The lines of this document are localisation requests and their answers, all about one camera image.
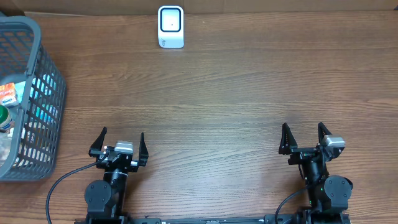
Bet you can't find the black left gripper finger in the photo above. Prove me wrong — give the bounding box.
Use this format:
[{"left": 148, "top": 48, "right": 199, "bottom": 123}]
[
  {"left": 90, "top": 127, "right": 107, "bottom": 151},
  {"left": 139, "top": 133, "right": 149, "bottom": 166}
]

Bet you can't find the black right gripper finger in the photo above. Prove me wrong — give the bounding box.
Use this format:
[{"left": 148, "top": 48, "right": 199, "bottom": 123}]
[
  {"left": 318, "top": 122, "right": 331, "bottom": 146},
  {"left": 279, "top": 123, "right": 298, "bottom": 155}
]

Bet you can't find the green lid jar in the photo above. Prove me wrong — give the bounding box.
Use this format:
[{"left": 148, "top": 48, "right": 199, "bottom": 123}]
[{"left": 0, "top": 105, "right": 14, "bottom": 132}]

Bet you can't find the teal gum packet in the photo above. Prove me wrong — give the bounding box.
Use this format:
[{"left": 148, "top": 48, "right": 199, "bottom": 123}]
[{"left": 15, "top": 73, "right": 59, "bottom": 123}]

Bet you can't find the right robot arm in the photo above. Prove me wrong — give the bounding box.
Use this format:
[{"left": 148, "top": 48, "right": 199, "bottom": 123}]
[{"left": 274, "top": 122, "right": 353, "bottom": 224}]

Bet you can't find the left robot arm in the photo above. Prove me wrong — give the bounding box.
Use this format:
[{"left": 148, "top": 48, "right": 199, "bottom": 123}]
[{"left": 85, "top": 128, "right": 149, "bottom": 223}]

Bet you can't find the white barcode scanner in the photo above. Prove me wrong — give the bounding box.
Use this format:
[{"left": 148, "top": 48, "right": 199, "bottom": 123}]
[{"left": 157, "top": 5, "right": 185, "bottom": 49}]

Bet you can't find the grey plastic shopping basket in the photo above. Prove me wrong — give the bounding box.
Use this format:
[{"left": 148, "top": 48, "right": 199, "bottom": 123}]
[{"left": 1, "top": 16, "right": 67, "bottom": 182}]

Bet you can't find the orange snack packet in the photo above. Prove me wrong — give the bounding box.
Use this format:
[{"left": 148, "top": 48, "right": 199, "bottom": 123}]
[{"left": 0, "top": 83, "right": 19, "bottom": 108}]

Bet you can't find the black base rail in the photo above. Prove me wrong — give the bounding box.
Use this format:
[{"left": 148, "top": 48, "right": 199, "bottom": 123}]
[{"left": 74, "top": 215, "right": 351, "bottom": 224}]

